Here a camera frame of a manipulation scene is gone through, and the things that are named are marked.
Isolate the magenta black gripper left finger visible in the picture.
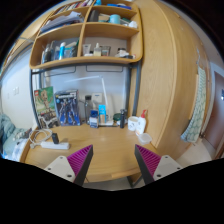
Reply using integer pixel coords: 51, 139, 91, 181
45, 145, 93, 186

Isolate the brown wooden door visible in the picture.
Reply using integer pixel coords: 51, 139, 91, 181
205, 73, 224, 150

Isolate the white coiled cable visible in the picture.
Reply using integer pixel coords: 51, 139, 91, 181
28, 128, 53, 149

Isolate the stack of papers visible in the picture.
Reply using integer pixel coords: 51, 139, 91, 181
40, 11, 84, 32

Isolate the blue robot model box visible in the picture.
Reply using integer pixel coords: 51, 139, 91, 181
55, 90, 81, 126

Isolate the green Groot toy box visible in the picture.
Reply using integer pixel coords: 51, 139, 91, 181
34, 86, 59, 128

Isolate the white desk lamp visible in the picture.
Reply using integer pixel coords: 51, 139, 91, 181
71, 75, 113, 127

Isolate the clear water bottle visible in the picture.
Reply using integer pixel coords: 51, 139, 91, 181
85, 95, 93, 124

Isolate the white tube on shelf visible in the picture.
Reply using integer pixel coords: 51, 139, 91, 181
83, 44, 91, 56

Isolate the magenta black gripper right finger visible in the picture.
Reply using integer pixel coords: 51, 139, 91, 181
134, 145, 182, 184

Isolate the black charger plug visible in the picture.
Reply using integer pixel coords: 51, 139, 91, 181
52, 133, 59, 144

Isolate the green checkered towel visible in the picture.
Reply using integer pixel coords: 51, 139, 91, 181
181, 68, 206, 143

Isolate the dark green round tin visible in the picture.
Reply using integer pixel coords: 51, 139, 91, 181
113, 113, 121, 121

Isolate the black cylindrical bottle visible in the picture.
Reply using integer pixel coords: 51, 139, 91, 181
120, 109, 127, 128

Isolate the teal cup on shelf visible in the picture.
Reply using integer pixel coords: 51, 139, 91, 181
109, 14, 120, 24

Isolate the wooden wall shelf unit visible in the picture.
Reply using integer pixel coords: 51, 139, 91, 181
30, 0, 143, 69

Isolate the small blue box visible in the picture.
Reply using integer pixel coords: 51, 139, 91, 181
89, 110, 99, 128

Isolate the white red-pump bottle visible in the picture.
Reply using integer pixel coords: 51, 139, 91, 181
135, 110, 146, 136

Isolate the light blue carton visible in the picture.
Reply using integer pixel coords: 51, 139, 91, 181
99, 105, 106, 124

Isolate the bed with bedding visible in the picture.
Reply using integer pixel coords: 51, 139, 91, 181
0, 114, 31, 161

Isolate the white power strip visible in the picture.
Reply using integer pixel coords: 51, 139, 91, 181
41, 142, 70, 150

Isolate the clear plastic container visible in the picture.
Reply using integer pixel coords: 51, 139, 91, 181
138, 133, 152, 145

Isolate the blue spray bottle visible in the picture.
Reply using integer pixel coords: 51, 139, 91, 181
59, 42, 66, 60

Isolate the white mug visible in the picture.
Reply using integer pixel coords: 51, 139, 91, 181
128, 116, 138, 131

